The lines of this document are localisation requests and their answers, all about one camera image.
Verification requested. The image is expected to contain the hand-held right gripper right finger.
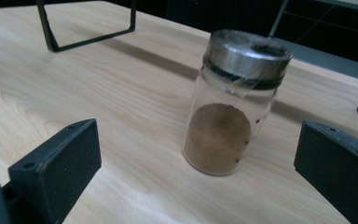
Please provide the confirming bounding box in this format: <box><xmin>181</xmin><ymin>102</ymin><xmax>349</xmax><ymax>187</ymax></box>
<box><xmin>293</xmin><ymin>119</ymin><xmax>358</xmax><ymax>224</ymax></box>

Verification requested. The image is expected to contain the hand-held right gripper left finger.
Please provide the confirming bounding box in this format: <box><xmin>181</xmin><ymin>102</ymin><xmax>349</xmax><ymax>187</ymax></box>
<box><xmin>1</xmin><ymin>118</ymin><xmax>103</xmax><ymax>224</ymax></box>

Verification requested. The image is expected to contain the white metal stand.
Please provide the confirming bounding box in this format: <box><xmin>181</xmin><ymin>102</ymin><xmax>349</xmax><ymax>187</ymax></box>
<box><xmin>268</xmin><ymin>0</ymin><xmax>358</xmax><ymax>39</ymax></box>

